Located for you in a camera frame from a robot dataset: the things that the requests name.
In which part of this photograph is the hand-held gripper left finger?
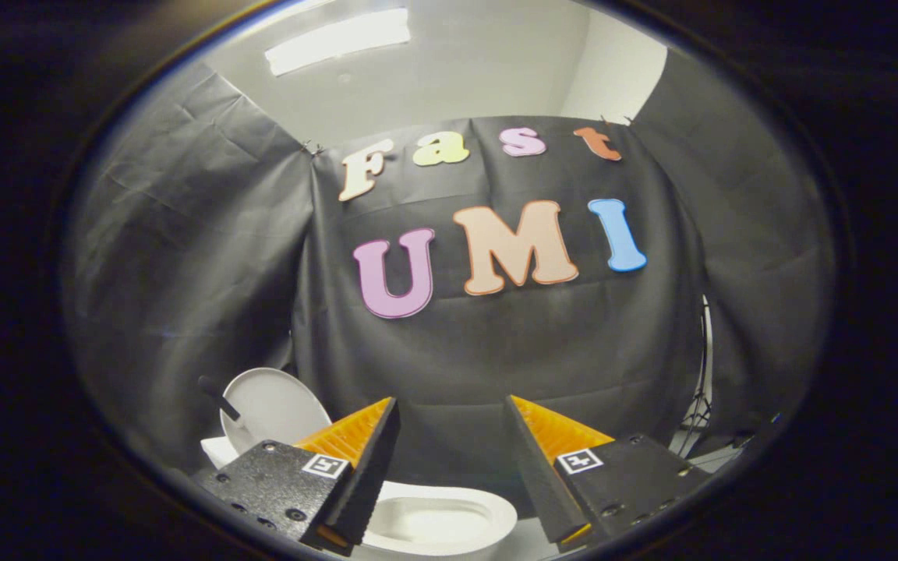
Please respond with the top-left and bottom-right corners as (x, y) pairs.
(196, 397), (401, 546)

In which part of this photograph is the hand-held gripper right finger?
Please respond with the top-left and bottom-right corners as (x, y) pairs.
(505, 394), (711, 546)

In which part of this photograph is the white toilet lid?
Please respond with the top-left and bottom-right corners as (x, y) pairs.
(198, 368), (333, 455)

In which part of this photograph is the white toilet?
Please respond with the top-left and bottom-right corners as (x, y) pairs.
(200, 436), (518, 558)

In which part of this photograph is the black backdrop cloth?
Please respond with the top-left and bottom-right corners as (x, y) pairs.
(59, 51), (840, 499)

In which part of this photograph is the black tripod stand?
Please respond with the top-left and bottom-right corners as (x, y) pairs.
(671, 296), (715, 457)

